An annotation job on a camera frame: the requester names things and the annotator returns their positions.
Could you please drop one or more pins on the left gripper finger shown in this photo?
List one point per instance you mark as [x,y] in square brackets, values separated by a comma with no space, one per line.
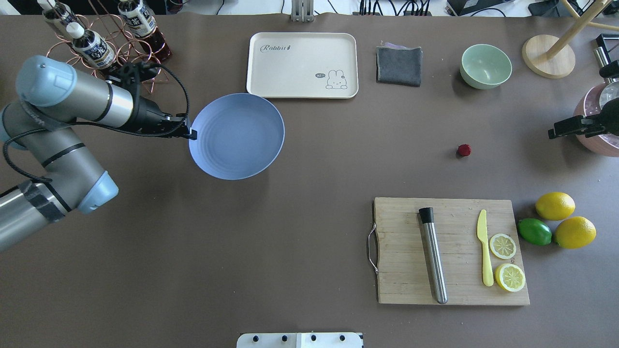
[190,134]

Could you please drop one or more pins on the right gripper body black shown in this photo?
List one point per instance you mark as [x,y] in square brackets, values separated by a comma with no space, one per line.
[610,119]

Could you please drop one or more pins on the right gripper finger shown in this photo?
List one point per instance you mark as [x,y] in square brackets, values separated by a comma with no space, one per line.
[567,127]

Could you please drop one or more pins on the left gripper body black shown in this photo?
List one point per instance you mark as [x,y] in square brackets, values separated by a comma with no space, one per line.
[147,115]

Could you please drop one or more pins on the blue plate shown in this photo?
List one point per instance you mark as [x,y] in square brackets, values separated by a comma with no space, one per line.
[238,136]

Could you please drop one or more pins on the red strawberry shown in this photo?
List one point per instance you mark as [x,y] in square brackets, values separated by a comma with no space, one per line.
[464,150]

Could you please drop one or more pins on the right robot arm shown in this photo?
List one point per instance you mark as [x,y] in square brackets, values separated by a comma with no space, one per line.
[610,107]

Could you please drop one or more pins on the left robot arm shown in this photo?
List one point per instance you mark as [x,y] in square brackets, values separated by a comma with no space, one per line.
[38,140]

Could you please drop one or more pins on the metal ice scoop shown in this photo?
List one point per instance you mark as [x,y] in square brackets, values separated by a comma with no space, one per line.
[609,72]

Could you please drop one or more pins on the wooden cup stand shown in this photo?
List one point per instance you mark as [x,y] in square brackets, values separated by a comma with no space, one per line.
[552,57]

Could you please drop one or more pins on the yellow lemon upper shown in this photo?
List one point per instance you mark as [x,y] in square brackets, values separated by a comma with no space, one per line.
[555,206]

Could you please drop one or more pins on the yellow lemon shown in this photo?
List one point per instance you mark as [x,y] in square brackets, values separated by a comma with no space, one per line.
[555,206]
[575,232]

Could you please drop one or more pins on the top tea bottle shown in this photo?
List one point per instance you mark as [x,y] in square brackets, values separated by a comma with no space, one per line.
[91,46]

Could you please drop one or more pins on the tea bottle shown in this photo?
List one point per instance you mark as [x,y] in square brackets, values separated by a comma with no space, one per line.
[91,46]
[58,16]
[141,23]

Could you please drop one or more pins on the lower left tea bottle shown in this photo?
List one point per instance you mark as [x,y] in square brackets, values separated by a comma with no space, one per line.
[141,23]

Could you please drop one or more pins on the green bowl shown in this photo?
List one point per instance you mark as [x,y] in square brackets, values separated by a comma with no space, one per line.
[483,66]

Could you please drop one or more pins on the yellow lemon lower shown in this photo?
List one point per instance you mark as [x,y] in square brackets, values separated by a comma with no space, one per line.
[575,232]

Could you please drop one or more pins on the cream rabbit tray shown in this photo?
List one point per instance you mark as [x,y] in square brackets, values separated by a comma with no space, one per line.
[302,65]

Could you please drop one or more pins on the green lime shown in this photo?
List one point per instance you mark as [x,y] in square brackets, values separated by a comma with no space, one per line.
[535,231]

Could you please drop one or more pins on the lemon slice on board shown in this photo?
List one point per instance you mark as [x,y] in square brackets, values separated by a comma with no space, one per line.
[502,246]

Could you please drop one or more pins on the lower right tea bottle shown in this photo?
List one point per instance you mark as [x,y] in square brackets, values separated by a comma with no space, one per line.
[58,16]

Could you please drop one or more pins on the lemon half on board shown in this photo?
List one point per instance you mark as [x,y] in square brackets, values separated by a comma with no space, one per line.
[510,277]

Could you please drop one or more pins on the yellow plastic knife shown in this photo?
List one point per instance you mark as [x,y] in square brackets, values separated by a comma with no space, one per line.
[482,235]

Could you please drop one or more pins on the grey folded cloth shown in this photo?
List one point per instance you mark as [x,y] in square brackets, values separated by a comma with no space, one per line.
[400,65]

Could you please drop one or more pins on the wooden cutting board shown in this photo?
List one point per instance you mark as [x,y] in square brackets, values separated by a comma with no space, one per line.
[403,275]

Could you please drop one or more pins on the steel muddler black tip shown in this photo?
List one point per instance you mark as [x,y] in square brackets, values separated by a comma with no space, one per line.
[434,260]

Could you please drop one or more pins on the copper wire bottle rack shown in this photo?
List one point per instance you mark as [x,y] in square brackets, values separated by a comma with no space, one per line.
[113,29]

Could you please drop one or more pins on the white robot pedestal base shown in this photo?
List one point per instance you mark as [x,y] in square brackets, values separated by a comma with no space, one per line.
[301,340]

